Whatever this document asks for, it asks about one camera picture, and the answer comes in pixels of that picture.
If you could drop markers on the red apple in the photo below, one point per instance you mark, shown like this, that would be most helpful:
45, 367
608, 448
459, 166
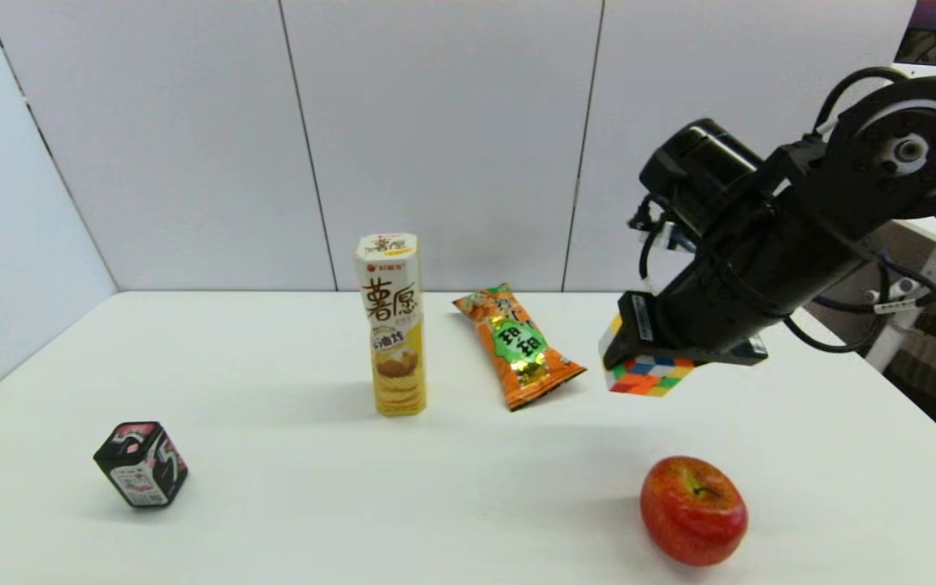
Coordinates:
694, 513

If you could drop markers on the black strawberry gum box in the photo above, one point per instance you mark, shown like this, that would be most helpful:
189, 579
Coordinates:
141, 465

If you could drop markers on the yellow potato chips box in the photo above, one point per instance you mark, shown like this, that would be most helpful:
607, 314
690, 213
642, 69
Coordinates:
393, 325

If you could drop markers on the colourful rubiks cube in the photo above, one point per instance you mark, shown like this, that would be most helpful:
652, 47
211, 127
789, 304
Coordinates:
651, 378

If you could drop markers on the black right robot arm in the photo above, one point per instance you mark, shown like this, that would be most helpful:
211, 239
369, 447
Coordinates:
801, 219

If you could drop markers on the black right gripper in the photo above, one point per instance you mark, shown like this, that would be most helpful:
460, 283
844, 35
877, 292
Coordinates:
695, 337

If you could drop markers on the orange snack bag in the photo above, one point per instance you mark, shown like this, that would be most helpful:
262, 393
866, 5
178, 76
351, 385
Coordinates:
521, 345

